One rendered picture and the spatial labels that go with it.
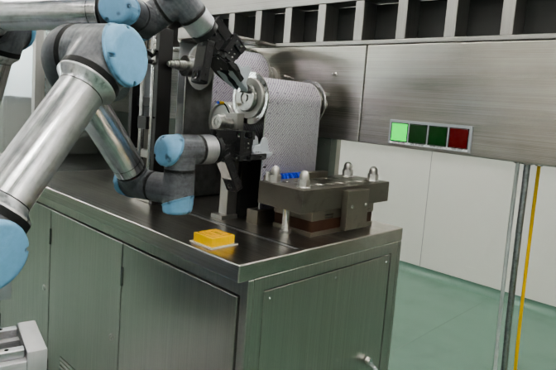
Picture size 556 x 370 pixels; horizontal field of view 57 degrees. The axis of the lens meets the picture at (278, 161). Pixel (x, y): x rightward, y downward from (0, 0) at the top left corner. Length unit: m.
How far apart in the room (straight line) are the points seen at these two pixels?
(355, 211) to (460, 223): 2.65
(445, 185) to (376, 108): 2.54
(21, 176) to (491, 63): 1.11
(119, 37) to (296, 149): 0.73
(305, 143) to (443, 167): 2.59
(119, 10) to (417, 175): 3.31
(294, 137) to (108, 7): 0.65
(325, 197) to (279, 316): 0.33
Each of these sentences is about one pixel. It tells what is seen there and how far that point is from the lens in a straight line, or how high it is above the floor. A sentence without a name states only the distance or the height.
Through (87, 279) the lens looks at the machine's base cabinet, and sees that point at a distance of 1.77.
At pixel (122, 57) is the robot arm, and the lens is 1.00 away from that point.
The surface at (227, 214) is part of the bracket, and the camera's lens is 1.50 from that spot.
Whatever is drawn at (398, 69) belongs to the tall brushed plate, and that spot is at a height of 1.36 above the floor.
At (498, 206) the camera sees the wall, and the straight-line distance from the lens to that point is 3.94.
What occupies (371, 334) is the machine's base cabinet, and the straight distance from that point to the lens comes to 1.61.
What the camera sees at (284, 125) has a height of 1.18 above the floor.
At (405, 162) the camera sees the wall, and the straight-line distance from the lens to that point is 4.23.
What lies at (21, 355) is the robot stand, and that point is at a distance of 1.08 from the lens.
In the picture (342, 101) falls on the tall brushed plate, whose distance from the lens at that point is 1.67.
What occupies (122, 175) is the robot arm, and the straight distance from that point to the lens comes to 1.29.
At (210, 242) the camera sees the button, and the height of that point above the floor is 0.91.
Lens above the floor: 1.24
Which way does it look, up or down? 6 degrees down
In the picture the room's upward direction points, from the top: 4 degrees clockwise
